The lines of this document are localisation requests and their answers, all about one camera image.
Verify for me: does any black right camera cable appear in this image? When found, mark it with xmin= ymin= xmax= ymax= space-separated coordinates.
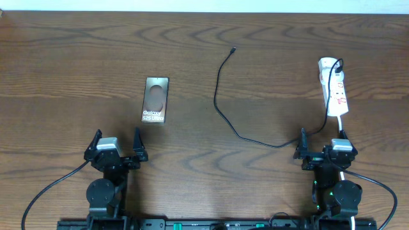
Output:
xmin=325 ymin=153 xmax=399 ymax=230

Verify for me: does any black USB charging cable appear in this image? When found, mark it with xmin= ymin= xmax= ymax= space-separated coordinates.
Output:
xmin=213 ymin=47 xmax=344 ymax=149

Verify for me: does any Galaxy S25 Ultra smartphone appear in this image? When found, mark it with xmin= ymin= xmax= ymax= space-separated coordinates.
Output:
xmin=141 ymin=77 xmax=169 ymax=123

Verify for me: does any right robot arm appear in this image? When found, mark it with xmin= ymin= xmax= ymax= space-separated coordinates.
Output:
xmin=293 ymin=130 xmax=362 ymax=229

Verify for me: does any black camera cable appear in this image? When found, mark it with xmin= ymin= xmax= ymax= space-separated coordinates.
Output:
xmin=325 ymin=153 xmax=399 ymax=230
xmin=20 ymin=160 xmax=91 ymax=230

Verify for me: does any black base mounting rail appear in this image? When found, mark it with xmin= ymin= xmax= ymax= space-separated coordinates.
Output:
xmin=57 ymin=218 xmax=378 ymax=230

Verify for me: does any white USB charger plug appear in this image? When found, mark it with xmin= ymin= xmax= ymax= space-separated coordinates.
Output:
xmin=318 ymin=57 xmax=344 ymax=86

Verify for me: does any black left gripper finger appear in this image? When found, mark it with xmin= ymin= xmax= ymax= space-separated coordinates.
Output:
xmin=132 ymin=127 xmax=144 ymax=157
xmin=88 ymin=129 xmax=102 ymax=151

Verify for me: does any black left camera cable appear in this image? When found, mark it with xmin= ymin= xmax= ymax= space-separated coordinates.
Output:
xmin=20 ymin=160 xmax=91 ymax=230

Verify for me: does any white power strip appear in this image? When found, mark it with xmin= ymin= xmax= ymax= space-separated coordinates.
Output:
xmin=317 ymin=57 xmax=350 ymax=117

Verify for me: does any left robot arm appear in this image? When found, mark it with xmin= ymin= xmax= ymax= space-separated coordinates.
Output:
xmin=84 ymin=128 xmax=148 ymax=229

